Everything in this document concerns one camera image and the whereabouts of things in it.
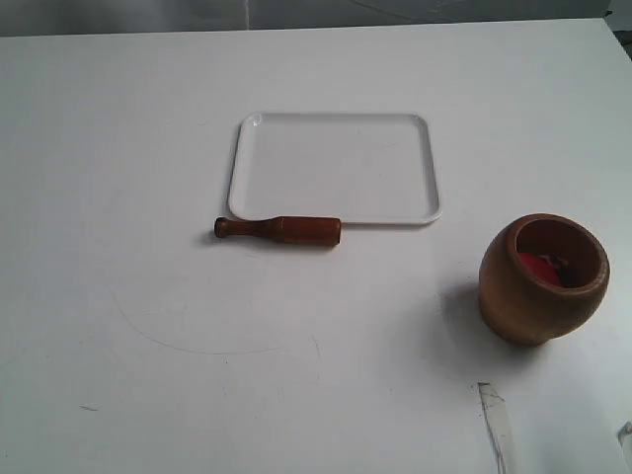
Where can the brown wooden pestle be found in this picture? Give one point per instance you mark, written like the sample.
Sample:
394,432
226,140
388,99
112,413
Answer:
298,230

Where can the brown wooden mortar bowl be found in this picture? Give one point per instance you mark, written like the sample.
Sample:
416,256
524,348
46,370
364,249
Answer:
525,310

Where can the red object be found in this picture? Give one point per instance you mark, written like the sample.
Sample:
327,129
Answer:
546,267

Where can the white rectangular plastic tray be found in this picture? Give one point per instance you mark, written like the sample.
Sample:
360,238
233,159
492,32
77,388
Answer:
368,169

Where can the clear tape strip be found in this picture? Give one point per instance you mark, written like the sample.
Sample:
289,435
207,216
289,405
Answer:
499,429

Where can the grey backdrop curtain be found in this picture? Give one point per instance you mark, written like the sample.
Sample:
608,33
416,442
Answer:
85,17

